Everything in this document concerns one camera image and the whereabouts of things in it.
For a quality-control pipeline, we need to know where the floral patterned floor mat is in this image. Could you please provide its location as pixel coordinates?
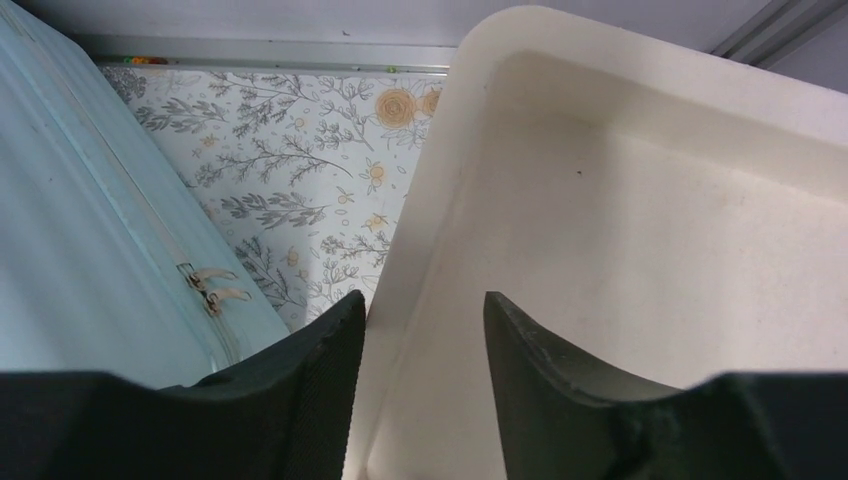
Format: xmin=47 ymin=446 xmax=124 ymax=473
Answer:
xmin=103 ymin=66 xmax=444 ymax=330

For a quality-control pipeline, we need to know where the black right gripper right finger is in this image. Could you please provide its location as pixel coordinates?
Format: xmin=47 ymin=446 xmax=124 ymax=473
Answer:
xmin=483 ymin=292 xmax=847 ymax=479

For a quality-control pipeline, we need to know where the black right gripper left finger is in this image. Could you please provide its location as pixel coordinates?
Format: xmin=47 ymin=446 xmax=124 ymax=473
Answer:
xmin=1 ymin=290 xmax=366 ymax=479

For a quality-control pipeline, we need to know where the light blue ribbed suitcase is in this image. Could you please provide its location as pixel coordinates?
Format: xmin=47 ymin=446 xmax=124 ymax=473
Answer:
xmin=1 ymin=1 xmax=289 ymax=388

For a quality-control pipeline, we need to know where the white three-drawer storage cabinet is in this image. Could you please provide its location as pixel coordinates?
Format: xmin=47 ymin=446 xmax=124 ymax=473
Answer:
xmin=343 ymin=6 xmax=847 ymax=479

